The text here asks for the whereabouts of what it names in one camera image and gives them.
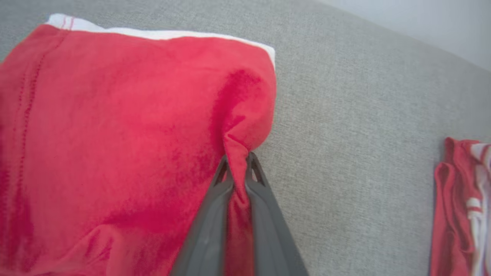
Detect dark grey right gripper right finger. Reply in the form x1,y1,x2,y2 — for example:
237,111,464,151
245,152,310,276

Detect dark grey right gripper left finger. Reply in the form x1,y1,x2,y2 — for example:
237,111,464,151
168,155,234,276

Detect red basketball jersey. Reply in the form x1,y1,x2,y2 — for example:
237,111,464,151
429,136,491,276

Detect red shorts with white stripe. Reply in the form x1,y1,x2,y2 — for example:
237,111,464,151
0,13,277,276

